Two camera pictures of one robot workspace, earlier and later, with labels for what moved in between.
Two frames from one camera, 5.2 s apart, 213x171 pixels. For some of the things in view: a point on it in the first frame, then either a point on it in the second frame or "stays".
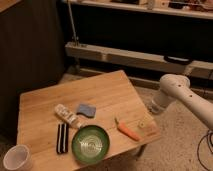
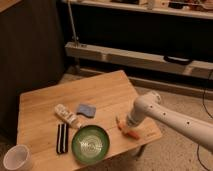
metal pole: (75, 38) stays
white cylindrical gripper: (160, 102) to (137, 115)
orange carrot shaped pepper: (130, 132) stays
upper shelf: (202, 9) stays
